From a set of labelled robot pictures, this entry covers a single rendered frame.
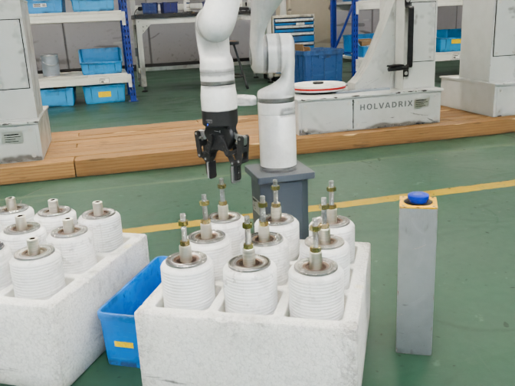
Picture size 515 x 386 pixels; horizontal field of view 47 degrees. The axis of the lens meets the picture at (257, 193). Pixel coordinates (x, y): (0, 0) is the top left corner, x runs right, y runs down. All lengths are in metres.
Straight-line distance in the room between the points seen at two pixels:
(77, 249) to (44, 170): 1.60
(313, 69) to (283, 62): 4.08
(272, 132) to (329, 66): 4.15
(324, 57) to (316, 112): 2.49
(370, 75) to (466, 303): 2.04
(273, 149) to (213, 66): 0.33
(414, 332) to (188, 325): 0.46
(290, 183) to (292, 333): 0.53
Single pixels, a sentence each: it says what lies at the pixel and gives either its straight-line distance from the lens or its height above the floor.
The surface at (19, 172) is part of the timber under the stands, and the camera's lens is 2.87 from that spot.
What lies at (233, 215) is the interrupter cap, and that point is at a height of 0.25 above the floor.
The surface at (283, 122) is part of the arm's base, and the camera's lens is 1.43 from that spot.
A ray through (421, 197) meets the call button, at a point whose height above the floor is 0.33.
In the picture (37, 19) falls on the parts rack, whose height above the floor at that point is 0.74.
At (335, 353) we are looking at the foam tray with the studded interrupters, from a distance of 1.01.
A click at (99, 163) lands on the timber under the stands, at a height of 0.06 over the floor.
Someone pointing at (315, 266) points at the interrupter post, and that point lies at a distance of 1.02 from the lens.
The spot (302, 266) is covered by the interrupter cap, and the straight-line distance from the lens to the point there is 1.03.
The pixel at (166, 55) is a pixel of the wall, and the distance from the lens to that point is 9.26.
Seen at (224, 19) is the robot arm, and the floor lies 0.67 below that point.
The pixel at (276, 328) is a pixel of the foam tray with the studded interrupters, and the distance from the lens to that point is 1.01.
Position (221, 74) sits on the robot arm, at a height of 0.56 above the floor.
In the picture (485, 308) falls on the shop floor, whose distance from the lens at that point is 1.49.
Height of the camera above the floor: 0.67
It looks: 16 degrees down
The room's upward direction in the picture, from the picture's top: 3 degrees counter-clockwise
